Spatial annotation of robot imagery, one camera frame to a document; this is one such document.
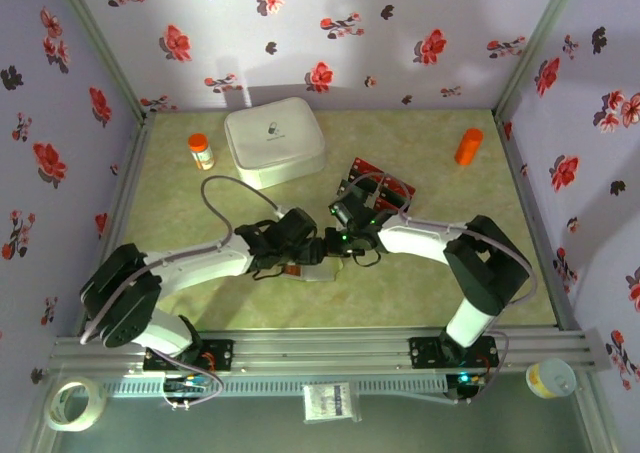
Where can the green card holder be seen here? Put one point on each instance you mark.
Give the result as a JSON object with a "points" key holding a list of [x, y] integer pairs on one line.
{"points": [[320, 273]]}

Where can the red VIP card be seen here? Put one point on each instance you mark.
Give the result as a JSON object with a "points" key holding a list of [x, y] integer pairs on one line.
{"points": [[386, 205], [367, 165], [292, 271], [401, 187]]}

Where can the black VIP card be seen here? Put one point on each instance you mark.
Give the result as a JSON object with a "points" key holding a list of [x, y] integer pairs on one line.
{"points": [[348, 189], [356, 178], [393, 197]]}

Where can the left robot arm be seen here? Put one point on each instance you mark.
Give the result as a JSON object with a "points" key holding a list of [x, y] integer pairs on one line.
{"points": [[200, 268]]}

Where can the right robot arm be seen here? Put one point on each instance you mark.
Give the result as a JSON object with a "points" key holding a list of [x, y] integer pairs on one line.
{"points": [[415, 238]]}

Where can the white zip case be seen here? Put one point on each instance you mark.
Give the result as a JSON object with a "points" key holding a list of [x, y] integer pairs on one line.
{"points": [[272, 138]]}

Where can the orange labelled pill bottle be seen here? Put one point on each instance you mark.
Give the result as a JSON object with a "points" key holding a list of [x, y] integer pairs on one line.
{"points": [[201, 155]]}

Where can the plain orange pill bottle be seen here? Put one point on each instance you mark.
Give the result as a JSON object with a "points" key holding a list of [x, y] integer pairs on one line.
{"points": [[469, 147]]}

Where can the clear bag with paper label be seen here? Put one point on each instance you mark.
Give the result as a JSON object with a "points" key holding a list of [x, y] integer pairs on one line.
{"points": [[332, 402]]}

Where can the yellow tub with white lid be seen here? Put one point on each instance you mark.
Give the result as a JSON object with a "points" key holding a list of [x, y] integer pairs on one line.
{"points": [[550, 378]]}

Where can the clear tape roll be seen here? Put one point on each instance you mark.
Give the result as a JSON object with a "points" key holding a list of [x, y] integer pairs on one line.
{"points": [[57, 418]]}

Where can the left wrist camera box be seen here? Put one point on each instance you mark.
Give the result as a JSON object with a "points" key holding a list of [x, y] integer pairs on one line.
{"points": [[283, 213]]}

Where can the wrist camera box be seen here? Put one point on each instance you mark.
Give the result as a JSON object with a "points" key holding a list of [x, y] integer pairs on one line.
{"points": [[283, 213], [342, 209]]}

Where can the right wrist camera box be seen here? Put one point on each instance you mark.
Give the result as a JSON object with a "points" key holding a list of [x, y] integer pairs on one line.
{"points": [[342, 209]]}

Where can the aluminium front rail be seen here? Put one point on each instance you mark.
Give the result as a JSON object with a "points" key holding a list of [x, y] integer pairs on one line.
{"points": [[320, 348]]}

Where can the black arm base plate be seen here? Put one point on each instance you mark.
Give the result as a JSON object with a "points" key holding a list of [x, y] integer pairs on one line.
{"points": [[220, 355], [425, 353]]}

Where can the aluminium side rail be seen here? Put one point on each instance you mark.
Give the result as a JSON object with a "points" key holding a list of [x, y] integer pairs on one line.
{"points": [[511, 153], [131, 173]]}

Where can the aluminium frame post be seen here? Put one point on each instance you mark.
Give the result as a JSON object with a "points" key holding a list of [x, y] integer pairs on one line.
{"points": [[537, 43], [100, 43]]}

